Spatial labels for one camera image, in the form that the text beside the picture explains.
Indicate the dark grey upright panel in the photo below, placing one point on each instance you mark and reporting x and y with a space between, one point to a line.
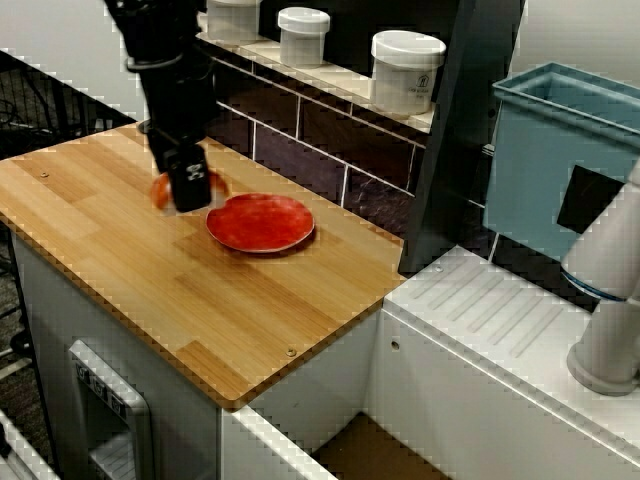
465 125

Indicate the red round plate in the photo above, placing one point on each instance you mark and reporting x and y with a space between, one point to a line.
260 223

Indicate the salmon nigiri sushi toy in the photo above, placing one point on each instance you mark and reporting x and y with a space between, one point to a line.
219 189

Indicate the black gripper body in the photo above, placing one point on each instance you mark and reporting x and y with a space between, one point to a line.
177 100

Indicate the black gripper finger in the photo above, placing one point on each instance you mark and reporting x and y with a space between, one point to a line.
162 150
189 177

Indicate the white toy kitchen cabinet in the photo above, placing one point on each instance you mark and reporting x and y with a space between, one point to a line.
475 380

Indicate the blue plastic bin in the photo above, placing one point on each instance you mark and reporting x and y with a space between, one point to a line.
530 165

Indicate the white lidded jar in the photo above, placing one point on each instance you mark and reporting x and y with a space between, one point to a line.
302 37
232 20

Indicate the large white jar with print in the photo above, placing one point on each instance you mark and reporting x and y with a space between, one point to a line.
406 72

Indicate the grey toy faucet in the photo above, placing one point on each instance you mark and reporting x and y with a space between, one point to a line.
607 280

